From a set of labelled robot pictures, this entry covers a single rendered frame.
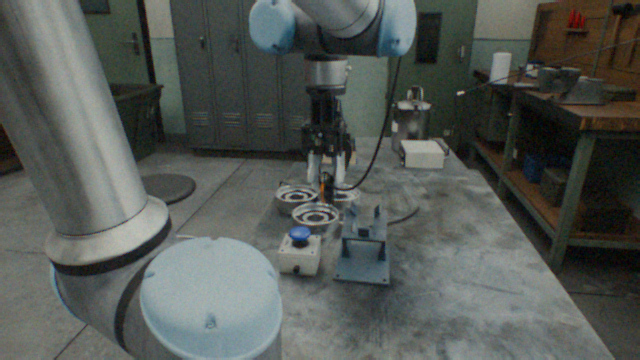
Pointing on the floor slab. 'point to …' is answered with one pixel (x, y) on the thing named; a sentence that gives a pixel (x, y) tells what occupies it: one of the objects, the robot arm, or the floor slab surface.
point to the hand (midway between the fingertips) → (327, 186)
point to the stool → (169, 189)
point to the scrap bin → (137, 114)
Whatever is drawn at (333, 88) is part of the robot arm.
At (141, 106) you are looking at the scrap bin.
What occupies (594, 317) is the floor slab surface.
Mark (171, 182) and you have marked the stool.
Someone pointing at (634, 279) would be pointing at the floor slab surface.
